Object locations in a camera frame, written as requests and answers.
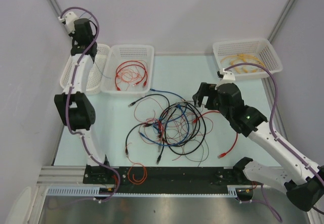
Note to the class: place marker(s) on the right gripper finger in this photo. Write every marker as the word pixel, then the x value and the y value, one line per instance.
pixel 206 88
pixel 198 99

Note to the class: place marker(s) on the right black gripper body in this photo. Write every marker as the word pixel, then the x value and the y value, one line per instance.
pixel 212 102

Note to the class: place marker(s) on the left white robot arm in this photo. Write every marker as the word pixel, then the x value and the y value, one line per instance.
pixel 75 110

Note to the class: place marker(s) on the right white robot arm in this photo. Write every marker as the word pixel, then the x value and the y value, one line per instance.
pixel 300 179

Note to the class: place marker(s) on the right white plastic basket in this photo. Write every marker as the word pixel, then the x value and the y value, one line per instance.
pixel 241 53

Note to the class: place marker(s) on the white plastic basket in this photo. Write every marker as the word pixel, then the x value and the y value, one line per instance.
pixel 96 73
pixel 241 53
pixel 128 70

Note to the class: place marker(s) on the middle white plastic basket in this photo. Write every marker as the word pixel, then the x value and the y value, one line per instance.
pixel 128 70

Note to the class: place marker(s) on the left white plastic basket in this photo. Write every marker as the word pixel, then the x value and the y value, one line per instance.
pixel 96 73

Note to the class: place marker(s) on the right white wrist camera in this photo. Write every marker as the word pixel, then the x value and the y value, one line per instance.
pixel 226 75

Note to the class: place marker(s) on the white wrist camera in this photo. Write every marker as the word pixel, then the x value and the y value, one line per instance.
pixel 68 21
pixel 226 75

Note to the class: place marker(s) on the black mounting base plate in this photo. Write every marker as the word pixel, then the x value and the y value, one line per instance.
pixel 178 180

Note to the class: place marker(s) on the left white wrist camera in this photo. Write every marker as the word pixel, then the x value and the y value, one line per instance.
pixel 68 21

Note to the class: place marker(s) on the white slotted cable duct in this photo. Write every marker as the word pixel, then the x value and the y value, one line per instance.
pixel 79 191

